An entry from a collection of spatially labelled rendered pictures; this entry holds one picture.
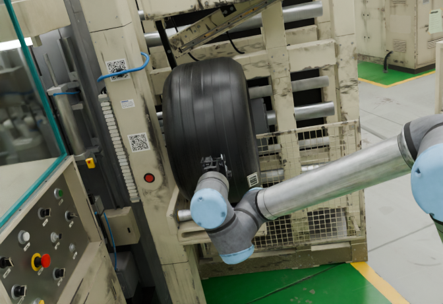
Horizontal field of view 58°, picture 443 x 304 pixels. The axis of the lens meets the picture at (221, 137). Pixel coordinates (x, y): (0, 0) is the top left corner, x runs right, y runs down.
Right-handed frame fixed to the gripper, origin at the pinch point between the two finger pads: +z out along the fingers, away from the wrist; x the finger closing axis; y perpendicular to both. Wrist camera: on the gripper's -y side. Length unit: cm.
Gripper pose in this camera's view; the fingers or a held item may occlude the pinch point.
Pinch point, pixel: (219, 167)
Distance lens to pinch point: 134.2
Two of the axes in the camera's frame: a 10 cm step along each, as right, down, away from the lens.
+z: 0.6, -2.9, 9.6
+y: -1.7, -9.5, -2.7
